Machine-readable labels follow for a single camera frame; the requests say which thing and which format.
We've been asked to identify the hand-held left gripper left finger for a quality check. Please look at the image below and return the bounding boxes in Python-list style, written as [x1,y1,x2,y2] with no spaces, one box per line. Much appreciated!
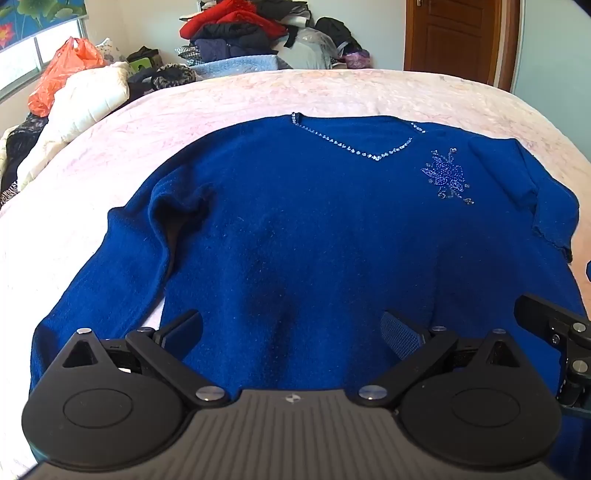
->
[61,310,228,409]

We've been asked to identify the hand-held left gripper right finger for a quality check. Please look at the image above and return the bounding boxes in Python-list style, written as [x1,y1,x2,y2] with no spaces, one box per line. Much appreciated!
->
[359,310,527,409]

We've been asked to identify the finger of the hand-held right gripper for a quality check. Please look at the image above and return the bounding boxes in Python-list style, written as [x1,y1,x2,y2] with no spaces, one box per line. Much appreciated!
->
[514,293,591,376]

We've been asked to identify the blue beaded sweater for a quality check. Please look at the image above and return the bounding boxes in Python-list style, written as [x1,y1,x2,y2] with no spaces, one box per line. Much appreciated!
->
[30,112,591,480]

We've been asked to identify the dark patterned clothes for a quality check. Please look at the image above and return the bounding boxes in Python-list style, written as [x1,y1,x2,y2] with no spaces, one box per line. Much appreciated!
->
[0,112,50,209]

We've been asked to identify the pink bed blanket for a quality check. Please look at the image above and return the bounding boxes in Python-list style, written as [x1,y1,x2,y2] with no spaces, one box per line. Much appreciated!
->
[0,68,591,467]

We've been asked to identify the white quilted jacket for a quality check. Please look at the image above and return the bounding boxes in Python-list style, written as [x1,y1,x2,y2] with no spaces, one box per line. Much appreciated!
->
[18,61,131,186]

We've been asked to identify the leopard print cloth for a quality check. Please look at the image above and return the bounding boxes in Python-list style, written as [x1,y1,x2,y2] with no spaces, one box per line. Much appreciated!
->
[148,64,197,92]

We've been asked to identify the pale wardrobe sliding door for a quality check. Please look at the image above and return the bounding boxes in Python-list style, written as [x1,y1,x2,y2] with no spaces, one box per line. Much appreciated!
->
[512,0,591,163]

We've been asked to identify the light blue quilted blanket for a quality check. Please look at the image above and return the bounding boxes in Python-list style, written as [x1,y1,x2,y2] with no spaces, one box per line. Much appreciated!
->
[188,54,294,82]

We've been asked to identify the dark bag with green box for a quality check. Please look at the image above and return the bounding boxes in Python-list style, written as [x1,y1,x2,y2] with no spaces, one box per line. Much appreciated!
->
[126,45,163,78]

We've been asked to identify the floral pillow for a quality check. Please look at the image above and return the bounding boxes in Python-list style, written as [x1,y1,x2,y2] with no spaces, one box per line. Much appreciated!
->
[96,39,128,66]

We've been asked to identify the orange plastic bag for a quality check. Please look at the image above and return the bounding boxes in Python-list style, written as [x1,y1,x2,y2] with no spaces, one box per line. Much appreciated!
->
[28,37,106,117]

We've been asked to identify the dark navy clothing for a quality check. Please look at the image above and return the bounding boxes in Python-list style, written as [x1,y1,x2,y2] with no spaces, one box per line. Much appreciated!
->
[191,23,279,64]

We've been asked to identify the brown wooden door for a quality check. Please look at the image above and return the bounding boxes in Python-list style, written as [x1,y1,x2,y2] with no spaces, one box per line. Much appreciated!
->
[403,0,521,92]

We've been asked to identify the grey bedding in plastic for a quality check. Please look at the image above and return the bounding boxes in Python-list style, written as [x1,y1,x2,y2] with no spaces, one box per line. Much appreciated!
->
[276,28,341,70]

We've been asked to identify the window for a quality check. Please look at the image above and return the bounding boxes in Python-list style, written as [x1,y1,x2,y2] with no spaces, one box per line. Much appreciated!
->
[0,16,92,101]

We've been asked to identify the red sweater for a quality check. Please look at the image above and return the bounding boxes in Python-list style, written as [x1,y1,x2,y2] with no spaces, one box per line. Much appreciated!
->
[179,0,288,40]

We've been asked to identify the black bag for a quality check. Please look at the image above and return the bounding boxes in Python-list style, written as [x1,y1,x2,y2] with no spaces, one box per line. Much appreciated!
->
[314,17,363,54]

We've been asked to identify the lotus print blind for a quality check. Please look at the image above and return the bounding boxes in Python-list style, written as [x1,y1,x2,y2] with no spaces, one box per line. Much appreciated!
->
[0,0,88,52]

